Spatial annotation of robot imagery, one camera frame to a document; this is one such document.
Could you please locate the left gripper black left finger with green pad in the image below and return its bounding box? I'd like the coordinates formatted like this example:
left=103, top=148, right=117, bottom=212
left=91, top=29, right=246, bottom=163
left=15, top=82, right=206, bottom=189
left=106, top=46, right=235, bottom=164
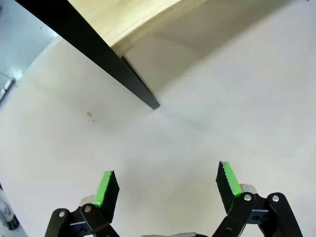
left=44, top=170, right=122, bottom=237

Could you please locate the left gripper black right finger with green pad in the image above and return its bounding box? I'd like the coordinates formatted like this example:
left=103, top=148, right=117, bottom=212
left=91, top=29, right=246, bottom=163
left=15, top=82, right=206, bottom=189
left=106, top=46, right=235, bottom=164
left=211, top=160, right=303, bottom=237

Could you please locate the two-tier wood shelf black frame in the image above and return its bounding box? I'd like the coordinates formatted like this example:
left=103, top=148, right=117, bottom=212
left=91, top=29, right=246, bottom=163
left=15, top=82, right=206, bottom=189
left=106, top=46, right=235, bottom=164
left=14, top=0, right=210, bottom=111

